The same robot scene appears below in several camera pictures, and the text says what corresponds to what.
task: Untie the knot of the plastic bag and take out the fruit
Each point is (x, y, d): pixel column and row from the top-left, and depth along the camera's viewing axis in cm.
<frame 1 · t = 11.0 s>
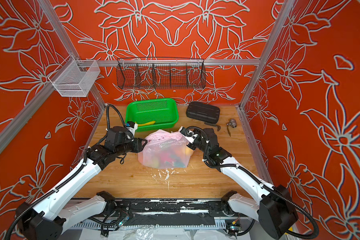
left hand: (143, 139, 75), fingers open
right hand: (183, 129, 77), fingers closed
pink plastic bag: (160, 139, 79), point 20 cm above the table
green plastic basket: (164, 112, 116), point 2 cm above the table
yellow banana: (148, 123, 107), point 3 cm above the table
black plastic case: (203, 112, 109), point 7 cm above the table
small metal fitting: (232, 122, 108), point 2 cm above the table
dark hex key tool: (213, 125, 109), on the table
red green dragon fruit: (170, 156, 81), point 12 cm above the table

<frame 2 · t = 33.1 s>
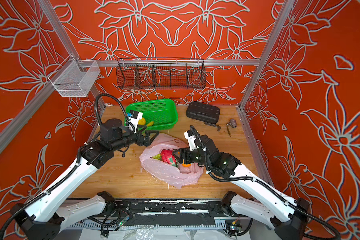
left hand: (151, 127, 67), fingers open
right hand: (174, 152, 68), fingers open
pink plastic bag: (165, 173, 79), point 8 cm above the table
orange fruit: (186, 165, 87), point 3 cm above the table
the other named things where they were.

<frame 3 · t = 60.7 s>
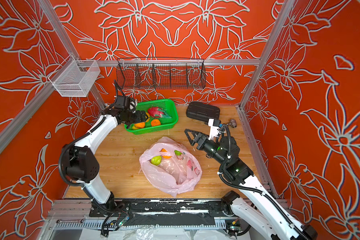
left hand: (142, 116, 88), fingers open
right hand: (185, 133, 63), fingers open
pink plastic bag: (170, 166, 90), on the table
red green dragon fruit: (157, 112, 109), point 7 cm above the table
orange fruit 2: (140, 125, 102), point 7 cm above the table
orange fruit 3: (166, 157, 89), point 4 cm above the table
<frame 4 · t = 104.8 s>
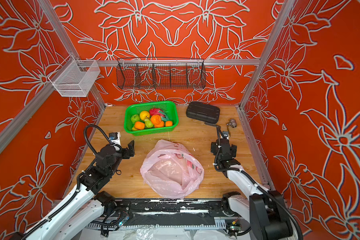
left hand: (124, 140, 76), fingers open
right hand: (221, 142, 87), fingers open
green pear fruit: (148, 123, 103), point 6 cm above the table
orange fruit 3: (139, 125, 102), point 6 cm above the table
yellow lemon fruit: (144, 114, 109), point 6 cm above the table
green apple fruit: (135, 118, 106), point 7 cm above the table
